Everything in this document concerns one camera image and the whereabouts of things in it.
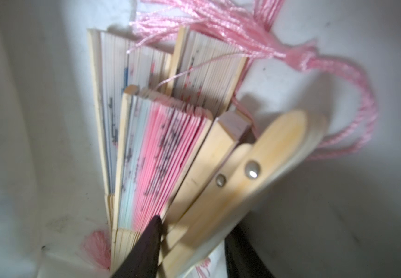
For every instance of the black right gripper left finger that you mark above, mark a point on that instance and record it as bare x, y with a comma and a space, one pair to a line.
142, 262

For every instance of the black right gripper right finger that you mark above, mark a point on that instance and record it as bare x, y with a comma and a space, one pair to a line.
241, 259

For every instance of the pink folding fans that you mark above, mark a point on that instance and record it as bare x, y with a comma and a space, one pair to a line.
167, 118

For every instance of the white tote bag yellow handles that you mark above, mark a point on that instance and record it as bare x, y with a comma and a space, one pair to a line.
339, 218

